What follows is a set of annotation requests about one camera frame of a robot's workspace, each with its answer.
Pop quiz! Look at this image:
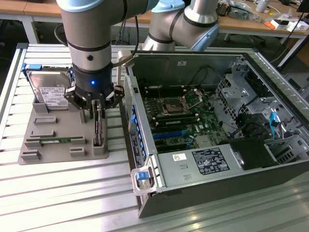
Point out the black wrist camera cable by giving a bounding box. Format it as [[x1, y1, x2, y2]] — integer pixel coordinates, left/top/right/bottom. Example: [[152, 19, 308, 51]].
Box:
[[112, 14, 140, 68]]

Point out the silver hard disk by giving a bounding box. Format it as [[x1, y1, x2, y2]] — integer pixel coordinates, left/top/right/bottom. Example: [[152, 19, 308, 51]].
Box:
[[28, 69, 74, 111]]

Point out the flat white box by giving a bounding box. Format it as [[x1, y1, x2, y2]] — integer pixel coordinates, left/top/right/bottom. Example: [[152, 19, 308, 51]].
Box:
[[287, 20, 308, 32]]

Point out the black plastic cover block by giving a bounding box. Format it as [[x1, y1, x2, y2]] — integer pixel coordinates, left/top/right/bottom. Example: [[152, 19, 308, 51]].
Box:
[[228, 139, 281, 171]]

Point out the white and black box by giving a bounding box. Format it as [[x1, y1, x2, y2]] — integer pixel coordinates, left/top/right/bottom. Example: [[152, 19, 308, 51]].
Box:
[[270, 18, 290, 31]]

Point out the grey metal disk bay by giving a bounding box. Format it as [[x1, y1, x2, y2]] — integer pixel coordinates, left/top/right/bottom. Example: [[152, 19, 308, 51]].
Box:
[[213, 60, 266, 127], [264, 134, 309, 165]]

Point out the hard disk drive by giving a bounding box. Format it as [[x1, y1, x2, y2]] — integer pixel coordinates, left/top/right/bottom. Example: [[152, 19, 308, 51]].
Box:
[[21, 62, 74, 102]]

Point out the open grey PC case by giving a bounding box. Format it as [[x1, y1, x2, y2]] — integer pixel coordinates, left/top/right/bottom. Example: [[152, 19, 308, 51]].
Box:
[[116, 49, 309, 219]]

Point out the grey plastic parts rack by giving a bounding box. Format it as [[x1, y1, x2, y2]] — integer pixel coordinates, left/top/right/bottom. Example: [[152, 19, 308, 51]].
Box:
[[18, 100, 109, 166]]

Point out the CPU socket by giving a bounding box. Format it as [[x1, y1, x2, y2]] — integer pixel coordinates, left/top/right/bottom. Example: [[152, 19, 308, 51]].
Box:
[[160, 98, 184, 116]]

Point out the blue case latch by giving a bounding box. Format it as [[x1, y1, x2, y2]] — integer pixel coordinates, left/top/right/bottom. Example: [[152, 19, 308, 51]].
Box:
[[135, 170, 149, 181]]

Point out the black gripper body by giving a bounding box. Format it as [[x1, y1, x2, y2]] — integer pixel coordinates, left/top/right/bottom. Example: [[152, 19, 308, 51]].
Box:
[[72, 63, 113, 97]]

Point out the blue expansion slot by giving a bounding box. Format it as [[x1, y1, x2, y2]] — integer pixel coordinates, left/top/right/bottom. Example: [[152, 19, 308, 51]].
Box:
[[153, 130, 183, 140]]

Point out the graphics card with metal bracket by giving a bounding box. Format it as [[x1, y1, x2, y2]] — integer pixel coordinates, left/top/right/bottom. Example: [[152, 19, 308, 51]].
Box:
[[93, 99, 105, 147]]

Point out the black expansion slot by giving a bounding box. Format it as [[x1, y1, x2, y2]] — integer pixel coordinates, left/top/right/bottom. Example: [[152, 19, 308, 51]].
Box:
[[152, 125, 182, 133]]

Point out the grey power supply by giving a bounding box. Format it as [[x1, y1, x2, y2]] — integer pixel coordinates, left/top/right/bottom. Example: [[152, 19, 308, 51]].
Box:
[[156, 144, 242, 189]]

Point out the blue wire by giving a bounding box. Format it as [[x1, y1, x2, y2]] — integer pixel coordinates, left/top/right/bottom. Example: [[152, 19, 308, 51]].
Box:
[[270, 111, 281, 141]]

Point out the wooden desk with white frame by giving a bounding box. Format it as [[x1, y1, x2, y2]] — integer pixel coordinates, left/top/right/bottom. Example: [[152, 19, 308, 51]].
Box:
[[0, 0, 152, 44]]

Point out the black RAM slot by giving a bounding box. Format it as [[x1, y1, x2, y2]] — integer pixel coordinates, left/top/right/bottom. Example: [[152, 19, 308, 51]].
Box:
[[145, 91, 189, 98], [144, 85, 185, 93]]

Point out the white cylinder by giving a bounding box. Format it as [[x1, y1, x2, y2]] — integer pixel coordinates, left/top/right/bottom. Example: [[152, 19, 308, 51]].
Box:
[[255, 0, 271, 13]]

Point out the green motherboard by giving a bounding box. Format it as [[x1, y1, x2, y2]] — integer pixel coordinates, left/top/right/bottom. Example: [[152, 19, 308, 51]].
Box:
[[142, 88, 229, 155]]

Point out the blue card retention latch row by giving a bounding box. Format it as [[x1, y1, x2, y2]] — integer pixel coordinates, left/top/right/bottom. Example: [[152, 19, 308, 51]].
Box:
[[130, 104, 147, 161]]

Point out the black wire bundle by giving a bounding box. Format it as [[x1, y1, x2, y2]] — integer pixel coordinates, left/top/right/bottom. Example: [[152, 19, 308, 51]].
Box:
[[235, 113, 266, 140]]

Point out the green loose RAM stick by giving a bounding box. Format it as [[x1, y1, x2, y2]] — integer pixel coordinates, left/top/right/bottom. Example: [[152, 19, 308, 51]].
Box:
[[26, 136, 84, 144]]

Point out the installed black RAM stick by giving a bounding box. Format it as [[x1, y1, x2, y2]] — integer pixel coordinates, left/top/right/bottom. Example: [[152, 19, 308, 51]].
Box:
[[155, 119, 200, 127], [154, 113, 200, 121]]

